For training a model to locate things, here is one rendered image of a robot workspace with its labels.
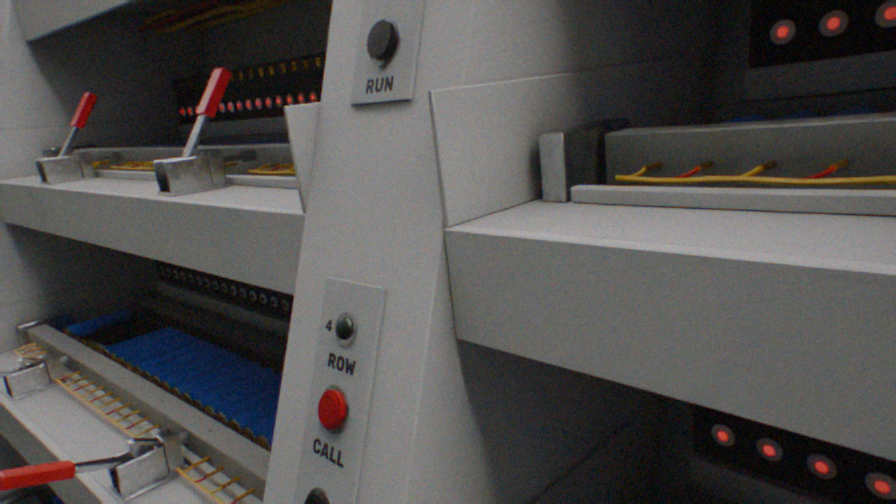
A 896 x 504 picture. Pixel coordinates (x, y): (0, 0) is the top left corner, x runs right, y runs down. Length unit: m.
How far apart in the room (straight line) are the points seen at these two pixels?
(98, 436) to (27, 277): 0.34
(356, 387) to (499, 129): 0.12
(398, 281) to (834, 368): 0.15
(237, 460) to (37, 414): 0.28
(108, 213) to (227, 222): 0.19
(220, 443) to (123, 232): 0.18
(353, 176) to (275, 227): 0.07
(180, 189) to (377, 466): 0.27
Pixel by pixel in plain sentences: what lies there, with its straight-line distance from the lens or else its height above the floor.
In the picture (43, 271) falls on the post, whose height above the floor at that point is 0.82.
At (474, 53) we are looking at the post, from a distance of 0.26.
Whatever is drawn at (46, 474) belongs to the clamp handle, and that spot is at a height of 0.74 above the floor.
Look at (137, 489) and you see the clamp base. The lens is 0.51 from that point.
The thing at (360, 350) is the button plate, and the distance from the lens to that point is 0.27.
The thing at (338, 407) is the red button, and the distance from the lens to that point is 0.28.
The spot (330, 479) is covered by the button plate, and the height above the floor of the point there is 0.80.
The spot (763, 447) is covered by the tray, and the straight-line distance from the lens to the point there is 0.36.
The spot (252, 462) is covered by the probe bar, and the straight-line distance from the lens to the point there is 0.45.
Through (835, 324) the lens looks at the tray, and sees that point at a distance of 0.18.
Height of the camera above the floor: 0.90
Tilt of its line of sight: level
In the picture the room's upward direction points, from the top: 8 degrees clockwise
